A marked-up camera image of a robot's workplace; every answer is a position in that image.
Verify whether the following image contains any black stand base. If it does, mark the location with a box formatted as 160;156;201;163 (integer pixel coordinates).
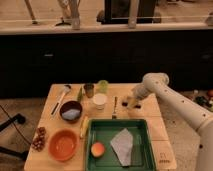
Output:
0;113;29;161

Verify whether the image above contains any black cable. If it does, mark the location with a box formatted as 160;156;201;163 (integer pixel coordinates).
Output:
0;104;32;147

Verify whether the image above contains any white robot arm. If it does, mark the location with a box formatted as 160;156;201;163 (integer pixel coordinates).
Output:
132;73;213;171

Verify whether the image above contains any green plastic tray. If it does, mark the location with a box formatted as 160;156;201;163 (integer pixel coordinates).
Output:
85;119;157;171

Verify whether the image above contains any yellow banana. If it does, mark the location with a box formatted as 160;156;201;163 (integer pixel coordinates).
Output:
80;115;89;139

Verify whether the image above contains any orange red bowl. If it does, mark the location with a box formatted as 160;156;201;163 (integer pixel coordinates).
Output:
48;129;79;162

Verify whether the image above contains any white cup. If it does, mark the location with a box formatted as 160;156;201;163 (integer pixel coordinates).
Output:
93;93;107;110

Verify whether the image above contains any blue cloth in bowl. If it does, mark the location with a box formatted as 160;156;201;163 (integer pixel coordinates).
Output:
62;109;80;120

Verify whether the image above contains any dark brown bowl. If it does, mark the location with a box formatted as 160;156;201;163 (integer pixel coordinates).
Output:
60;101;83;123

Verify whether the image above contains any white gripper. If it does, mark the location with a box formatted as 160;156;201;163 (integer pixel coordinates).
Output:
127;84;149;109

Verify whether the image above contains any bunch of red grapes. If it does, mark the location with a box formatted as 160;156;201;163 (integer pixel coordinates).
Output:
32;127;46;151

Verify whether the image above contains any green translucent cup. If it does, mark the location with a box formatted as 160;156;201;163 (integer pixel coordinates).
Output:
96;80;108;94

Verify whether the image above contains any peach fruit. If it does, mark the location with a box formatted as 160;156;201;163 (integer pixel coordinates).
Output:
91;142;105;157

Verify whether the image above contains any metal cup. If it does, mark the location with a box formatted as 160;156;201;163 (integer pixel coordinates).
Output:
84;83;94;98

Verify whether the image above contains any grey folded cloth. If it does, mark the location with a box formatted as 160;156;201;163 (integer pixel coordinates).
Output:
110;129;133;166

